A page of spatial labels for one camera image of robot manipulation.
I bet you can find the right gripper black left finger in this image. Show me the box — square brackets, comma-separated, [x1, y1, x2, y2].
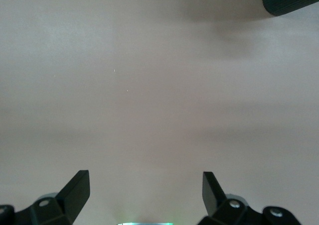
[0, 169, 90, 225]

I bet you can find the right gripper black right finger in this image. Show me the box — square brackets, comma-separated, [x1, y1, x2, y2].
[198, 171, 304, 225]

